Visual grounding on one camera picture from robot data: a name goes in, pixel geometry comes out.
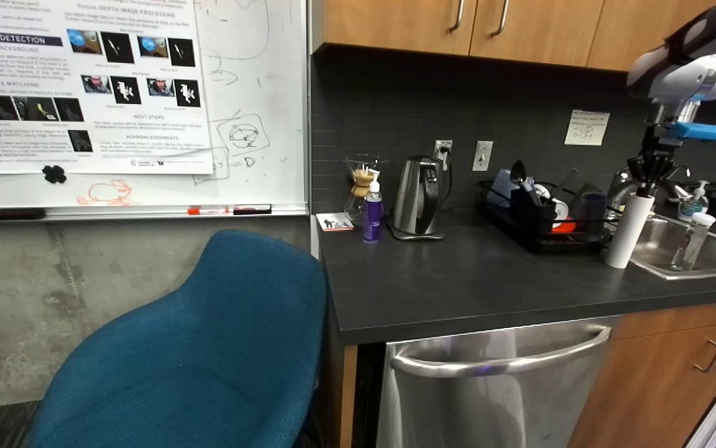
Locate white wall outlet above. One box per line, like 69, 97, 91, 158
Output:
433, 140, 452, 171

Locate chrome faucet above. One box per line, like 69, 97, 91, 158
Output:
606, 168, 639, 217

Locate white paper towel roll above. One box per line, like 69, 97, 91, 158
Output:
605, 193, 653, 268

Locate blue cup in rack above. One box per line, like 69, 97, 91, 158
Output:
488, 168, 520, 208

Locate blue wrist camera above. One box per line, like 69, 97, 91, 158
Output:
667, 122, 716, 142

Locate wooden lower cabinets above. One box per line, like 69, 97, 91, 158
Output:
570, 304, 716, 448

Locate research poster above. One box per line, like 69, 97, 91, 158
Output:
0, 0, 212, 174

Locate stainless steel electric kettle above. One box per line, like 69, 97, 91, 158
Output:
391, 153, 442, 240

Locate blue upholstered chair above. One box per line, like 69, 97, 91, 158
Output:
28, 232, 327, 448

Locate black whiteboard marker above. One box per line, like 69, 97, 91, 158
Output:
0, 208, 48, 222

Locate white whiteboard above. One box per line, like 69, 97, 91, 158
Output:
0, 0, 309, 222

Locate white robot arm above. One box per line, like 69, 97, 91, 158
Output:
626, 5, 716, 193

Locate wooden upper cabinets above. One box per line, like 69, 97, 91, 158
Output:
311, 0, 716, 71

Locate wooden cabinets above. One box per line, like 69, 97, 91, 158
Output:
311, 0, 716, 71
570, 304, 716, 448

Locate glass jar with corks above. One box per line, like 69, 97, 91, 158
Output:
347, 158, 378, 222

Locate white light switch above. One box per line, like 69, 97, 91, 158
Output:
473, 140, 495, 171

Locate clear soap dispenser bottle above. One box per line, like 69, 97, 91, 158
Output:
672, 211, 716, 270

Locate purple soap bottle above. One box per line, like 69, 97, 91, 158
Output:
362, 168, 382, 243

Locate red whiteboard marker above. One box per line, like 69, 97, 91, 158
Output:
187, 206, 234, 217

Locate white paper wall note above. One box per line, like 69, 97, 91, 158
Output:
565, 109, 608, 146

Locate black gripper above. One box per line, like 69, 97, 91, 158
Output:
626, 125, 675, 189

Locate stainless steel sink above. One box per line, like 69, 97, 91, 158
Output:
632, 217, 716, 282

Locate stainless steel dishwasher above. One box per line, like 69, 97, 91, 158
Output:
376, 318, 613, 448

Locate black dish drying rack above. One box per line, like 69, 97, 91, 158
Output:
475, 181, 608, 254

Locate small white card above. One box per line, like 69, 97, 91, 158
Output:
316, 211, 352, 233

